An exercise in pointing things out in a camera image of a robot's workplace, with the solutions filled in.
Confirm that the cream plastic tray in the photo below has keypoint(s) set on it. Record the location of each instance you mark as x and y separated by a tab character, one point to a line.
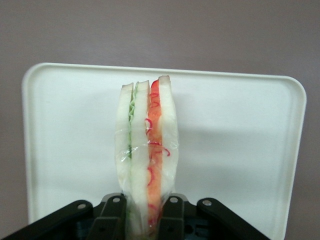
225	140

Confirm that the triangle sandwich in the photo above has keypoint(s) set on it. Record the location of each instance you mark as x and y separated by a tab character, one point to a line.
142	140

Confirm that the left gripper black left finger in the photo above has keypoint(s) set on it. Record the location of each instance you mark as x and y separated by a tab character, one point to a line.
75	217

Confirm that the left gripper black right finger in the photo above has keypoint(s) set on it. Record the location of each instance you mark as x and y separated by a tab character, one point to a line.
212	217

